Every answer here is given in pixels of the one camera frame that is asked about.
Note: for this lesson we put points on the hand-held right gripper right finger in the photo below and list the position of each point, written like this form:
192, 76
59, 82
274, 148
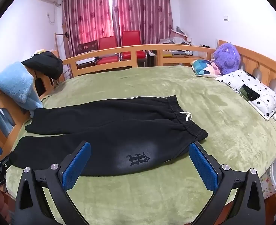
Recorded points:
203, 168

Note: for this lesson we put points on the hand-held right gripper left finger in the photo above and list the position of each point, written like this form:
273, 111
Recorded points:
77, 166

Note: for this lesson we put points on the black pants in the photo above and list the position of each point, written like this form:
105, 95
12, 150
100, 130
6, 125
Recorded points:
105, 126

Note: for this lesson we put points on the green bed blanket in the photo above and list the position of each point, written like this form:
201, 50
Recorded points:
222, 121

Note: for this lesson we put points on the dark green cloth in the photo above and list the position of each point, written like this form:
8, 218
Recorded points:
249, 93

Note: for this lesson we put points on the white flower print pillow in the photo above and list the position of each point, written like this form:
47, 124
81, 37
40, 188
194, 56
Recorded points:
264, 98

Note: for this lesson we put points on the geometric patterned cushion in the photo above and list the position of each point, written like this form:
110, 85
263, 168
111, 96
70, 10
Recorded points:
205, 68

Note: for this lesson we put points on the black garment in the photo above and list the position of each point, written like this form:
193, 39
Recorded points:
46, 63

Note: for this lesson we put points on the purple plush toy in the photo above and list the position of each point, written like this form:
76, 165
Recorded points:
227, 56

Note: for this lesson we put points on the dark brown chair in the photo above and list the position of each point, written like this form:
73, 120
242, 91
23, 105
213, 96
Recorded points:
87, 46

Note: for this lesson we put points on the wooden coat rack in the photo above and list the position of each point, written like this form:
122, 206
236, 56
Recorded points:
56, 44

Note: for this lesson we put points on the red chair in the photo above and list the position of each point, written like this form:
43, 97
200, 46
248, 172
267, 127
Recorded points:
130, 38
107, 43

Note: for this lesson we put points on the cluttered wooden desk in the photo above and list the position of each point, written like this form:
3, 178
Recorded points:
180, 38

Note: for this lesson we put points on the pink floral curtain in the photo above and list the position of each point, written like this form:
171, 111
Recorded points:
86, 11
140, 7

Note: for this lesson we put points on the wooden bed frame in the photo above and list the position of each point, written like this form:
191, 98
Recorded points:
250, 59

